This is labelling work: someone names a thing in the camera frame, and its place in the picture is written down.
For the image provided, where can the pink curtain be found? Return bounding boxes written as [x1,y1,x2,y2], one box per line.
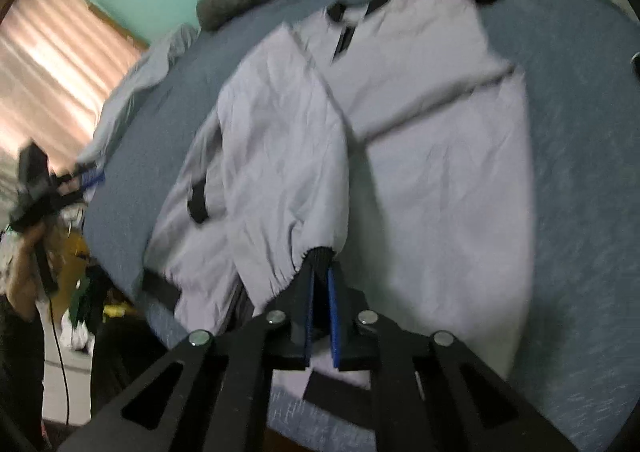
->
[0,0,146,203]

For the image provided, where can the green item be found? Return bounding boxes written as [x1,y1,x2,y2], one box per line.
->
[70,277,101,328]

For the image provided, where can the black cable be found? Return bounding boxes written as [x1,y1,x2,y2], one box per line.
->
[47,292,71,425]

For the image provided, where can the wooden window frame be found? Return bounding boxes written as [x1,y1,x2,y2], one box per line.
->
[87,2,151,50]

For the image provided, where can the cardboard box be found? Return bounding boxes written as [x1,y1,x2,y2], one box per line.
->
[55,227,93,313]

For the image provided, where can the blue-grey bed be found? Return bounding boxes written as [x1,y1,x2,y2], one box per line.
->
[82,0,640,452]

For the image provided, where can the light grey blanket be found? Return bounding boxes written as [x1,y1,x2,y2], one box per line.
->
[82,25,201,163]

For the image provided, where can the grey jacket with black trim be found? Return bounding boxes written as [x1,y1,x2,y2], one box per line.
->
[141,0,533,413]

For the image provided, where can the person's left forearm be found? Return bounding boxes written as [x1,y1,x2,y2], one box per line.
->
[0,292,48,450]

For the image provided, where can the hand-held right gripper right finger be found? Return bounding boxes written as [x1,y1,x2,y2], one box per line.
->
[327,263,578,452]

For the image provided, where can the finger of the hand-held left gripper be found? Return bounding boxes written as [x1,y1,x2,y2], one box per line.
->
[55,163,107,194]

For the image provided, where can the person's left hand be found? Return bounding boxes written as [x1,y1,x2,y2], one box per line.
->
[7,219,57,320]

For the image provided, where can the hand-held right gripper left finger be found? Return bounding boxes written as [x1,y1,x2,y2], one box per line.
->
[60,262,317,452]

